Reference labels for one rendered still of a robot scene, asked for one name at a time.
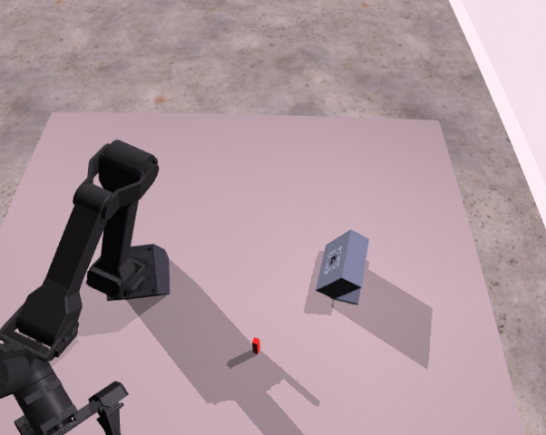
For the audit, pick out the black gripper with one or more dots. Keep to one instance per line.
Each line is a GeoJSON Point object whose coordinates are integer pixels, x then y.
{"type": "Point", "coordinates": [46, 403]}

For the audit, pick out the grey sloped panel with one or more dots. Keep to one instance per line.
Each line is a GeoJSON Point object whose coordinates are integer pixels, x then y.
{"type": "Point", "coordinates": [343, 266]}

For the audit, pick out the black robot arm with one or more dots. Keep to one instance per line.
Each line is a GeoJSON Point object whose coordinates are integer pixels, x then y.
{"type": "Point", "coordinates": [50, 313]}

